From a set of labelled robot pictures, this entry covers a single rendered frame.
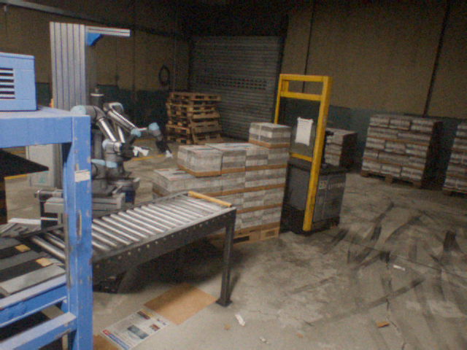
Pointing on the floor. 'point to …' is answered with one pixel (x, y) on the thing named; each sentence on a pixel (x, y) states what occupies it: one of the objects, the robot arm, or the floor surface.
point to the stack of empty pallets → (182, 134)
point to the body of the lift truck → (325, 220)
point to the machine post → (78, 230)
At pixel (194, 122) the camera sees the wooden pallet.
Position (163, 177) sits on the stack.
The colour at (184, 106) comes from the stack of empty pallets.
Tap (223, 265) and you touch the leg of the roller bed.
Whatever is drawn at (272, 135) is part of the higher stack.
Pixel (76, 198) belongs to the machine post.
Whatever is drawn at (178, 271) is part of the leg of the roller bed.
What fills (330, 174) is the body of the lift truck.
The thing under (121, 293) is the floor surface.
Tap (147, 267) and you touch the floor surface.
